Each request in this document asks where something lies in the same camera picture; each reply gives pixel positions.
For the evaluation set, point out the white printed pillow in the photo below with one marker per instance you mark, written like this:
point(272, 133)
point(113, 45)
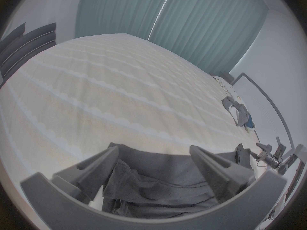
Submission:
point(227, 90)

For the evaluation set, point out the pile of clothes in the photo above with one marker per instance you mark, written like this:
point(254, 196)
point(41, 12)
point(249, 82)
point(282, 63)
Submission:
point(242, 114)

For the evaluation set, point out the grey bedside table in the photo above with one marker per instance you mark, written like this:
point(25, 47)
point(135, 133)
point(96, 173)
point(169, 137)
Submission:
point(226, 77)

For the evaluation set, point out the blue-green curtain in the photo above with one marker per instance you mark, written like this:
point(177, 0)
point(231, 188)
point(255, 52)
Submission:
point(120, 11)
point(203, 27)

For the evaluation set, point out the bed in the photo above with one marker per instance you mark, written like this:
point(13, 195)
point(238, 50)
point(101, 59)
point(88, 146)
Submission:
point(120, 92)

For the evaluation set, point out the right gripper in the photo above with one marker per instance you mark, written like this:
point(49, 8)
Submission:
point(272, 159)

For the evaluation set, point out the black T-shirt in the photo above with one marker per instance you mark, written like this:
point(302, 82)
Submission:
point(163, 183)

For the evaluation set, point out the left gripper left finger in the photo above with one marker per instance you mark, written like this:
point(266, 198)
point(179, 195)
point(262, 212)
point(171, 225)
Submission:
point(93, 171)

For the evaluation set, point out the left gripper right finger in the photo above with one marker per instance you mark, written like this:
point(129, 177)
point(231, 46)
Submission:
point(220, 176)

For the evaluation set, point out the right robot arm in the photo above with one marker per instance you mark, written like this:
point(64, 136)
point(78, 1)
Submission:
point(297, 154)

